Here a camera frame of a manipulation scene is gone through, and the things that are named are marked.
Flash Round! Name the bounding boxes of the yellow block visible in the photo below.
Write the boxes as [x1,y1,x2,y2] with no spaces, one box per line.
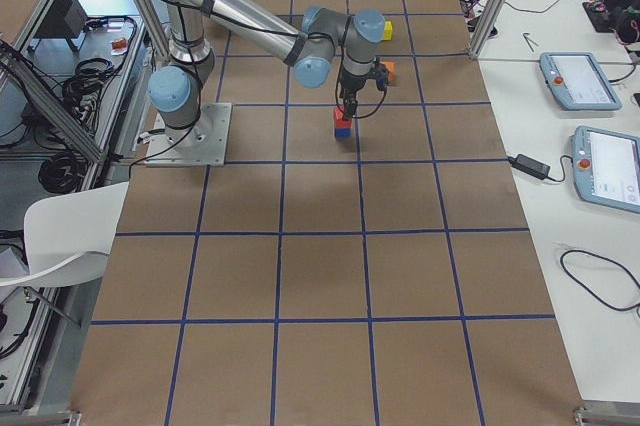
[382,21,394,41]

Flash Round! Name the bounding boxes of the white chair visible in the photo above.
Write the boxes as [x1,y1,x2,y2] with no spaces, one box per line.
[1,182,129,288]

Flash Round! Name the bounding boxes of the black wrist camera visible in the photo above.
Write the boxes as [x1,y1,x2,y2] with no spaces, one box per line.
[375,62,389,93]

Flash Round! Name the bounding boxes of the near teach pendant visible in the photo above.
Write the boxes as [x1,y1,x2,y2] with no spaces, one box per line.
[571,126,639,213]

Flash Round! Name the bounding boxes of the teach pendant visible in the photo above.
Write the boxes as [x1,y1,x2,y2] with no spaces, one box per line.
[539,52,622,111]
[571,126,639,213]

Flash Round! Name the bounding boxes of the black power adapter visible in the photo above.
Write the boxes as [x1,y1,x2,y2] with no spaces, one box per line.
[508,154,550,180]

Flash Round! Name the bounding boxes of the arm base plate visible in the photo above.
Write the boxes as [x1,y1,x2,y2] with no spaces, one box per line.
[144,103,232,167]

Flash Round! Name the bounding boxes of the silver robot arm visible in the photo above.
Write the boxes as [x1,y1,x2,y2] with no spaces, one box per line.
[163,0,389,121]

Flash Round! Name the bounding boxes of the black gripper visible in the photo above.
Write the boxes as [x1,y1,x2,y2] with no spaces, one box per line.
[338,73,373,120]

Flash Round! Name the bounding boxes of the black looped cable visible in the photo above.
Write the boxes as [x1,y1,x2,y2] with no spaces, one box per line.
[559,247,640,318]

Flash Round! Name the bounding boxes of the grey box on shelf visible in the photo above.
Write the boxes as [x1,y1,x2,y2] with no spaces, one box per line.
[28,0,88,52]

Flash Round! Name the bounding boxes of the orange block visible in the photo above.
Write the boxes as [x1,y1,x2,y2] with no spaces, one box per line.
[381,61,396,85]

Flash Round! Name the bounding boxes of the far teach pendant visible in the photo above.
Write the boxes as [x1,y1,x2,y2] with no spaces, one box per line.
[539,52,622,111]

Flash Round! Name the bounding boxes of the red block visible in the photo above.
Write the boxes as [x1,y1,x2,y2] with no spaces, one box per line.
[333,106,352,129]

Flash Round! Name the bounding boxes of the blue block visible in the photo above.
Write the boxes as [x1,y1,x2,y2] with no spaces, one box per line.
[334,128,351,139]

